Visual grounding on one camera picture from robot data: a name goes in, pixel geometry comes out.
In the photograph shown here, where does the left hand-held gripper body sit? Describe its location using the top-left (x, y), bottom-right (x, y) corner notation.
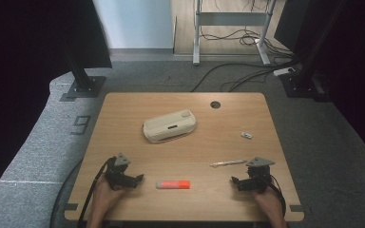
top-left (105, 152), bottom-right (137, 191)

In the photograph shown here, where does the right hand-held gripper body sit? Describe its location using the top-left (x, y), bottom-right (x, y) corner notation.
top-left (243, 157), bottom-right (276, 194)

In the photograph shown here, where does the beige pencil case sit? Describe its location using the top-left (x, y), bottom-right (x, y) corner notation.
top-left (142, 108), bottom-right (198, 144)

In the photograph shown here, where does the person's right hand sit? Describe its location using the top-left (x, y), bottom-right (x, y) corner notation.
top-left (254, 188), bottom-right (283, 219)

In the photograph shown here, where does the person's left hand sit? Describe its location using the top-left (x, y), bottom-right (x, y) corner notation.
top-left (91, 175), bottom-right (127, 208)

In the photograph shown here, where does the orange-red marker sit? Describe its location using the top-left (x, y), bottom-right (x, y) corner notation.
top-left (156, 180), bottom-right (191, 190)

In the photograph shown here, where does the black metal stand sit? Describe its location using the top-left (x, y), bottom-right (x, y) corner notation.
top-left (64, 44), bottom-right (107, 99)
top-left (279, 0), bottom-right (346, 103)

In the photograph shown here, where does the white power strip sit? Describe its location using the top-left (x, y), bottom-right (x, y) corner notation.
top-left (273, 66), bottom-right (296, 77)

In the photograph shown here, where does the black curtain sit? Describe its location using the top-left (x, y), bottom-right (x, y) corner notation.
top-left (274, 0), bottom-right (365, 169)
top-left (0, 0), bottom-right (113, 203)

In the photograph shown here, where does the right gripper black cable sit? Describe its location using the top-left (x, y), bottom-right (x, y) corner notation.
top-left (269, 175), bottom-right (288, 219)

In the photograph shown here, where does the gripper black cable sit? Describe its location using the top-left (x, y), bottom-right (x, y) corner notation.
top-left (269, 175), bottom-right (288, 219)
top-left (77, 156), bottom-right (115, 228)

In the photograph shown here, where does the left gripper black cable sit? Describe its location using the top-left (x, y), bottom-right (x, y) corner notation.
top-left (77, 156), bottom-right (115, 228)

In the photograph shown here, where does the long black floor cable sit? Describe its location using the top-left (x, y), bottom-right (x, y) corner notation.
top-left (221, 61), bottom-right (298, 93)
top-left (190, 62), bottom-right (279, 93)

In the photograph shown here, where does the tangle of black cables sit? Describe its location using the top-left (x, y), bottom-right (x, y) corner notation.
top-left (199, 27), bottom-right (294, 60)

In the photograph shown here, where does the white metal desk frame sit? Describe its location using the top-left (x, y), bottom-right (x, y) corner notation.
top-left (192, 0), bottom-right (279, 67)

